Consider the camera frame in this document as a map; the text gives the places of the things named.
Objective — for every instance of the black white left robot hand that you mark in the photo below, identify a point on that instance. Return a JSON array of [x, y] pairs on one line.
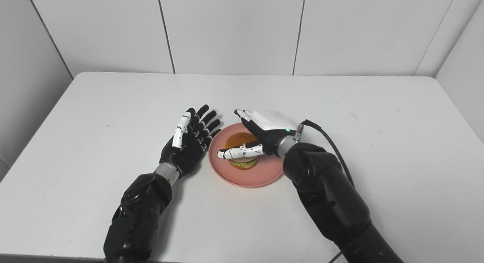
[[185, 153]]

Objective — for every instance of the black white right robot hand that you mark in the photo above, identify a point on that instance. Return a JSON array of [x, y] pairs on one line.
[[270, 123]]

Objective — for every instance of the toy hamburger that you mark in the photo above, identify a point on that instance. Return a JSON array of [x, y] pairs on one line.
[[238, 139]]

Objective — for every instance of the pink round plate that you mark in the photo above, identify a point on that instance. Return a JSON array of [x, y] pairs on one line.
[[261, 176]]

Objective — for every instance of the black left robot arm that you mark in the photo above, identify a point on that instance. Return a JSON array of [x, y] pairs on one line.
[[140, 210]]

